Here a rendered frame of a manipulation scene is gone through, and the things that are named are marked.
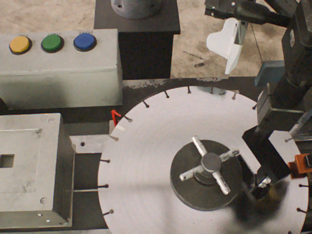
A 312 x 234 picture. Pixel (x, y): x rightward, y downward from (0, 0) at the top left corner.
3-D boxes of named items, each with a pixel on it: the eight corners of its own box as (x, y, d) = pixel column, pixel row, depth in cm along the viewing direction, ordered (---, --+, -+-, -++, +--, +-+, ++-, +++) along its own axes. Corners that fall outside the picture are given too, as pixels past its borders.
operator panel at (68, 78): (8, 110, 76) (-19, 73, 63) (15, 73, 81) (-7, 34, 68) (122, 105, 79) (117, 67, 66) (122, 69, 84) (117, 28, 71)
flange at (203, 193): (202, 128, 54) (204, 122, 52) (254, 173, 51) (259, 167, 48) (155, 175, 49) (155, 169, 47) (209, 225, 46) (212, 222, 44)
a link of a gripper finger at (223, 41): (200, 67, 56) (213, 15, 56) (233, 75, 56) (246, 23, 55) (200, 66, 53) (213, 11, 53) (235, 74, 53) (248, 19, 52)
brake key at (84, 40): (76, 53, 68) (73, 47, 66) (77, 39, 70) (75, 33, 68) (94, 52, 69) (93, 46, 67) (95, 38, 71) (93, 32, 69)
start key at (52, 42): (43, 54, 68) (40, 48, 66) (45, 40, 69) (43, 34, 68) (62, 53, 68) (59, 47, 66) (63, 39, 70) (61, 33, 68)
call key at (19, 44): (11, 56, 67) (8, 50, 65) (14, 42, 69) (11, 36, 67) (29, 55, 67) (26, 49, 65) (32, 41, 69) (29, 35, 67)
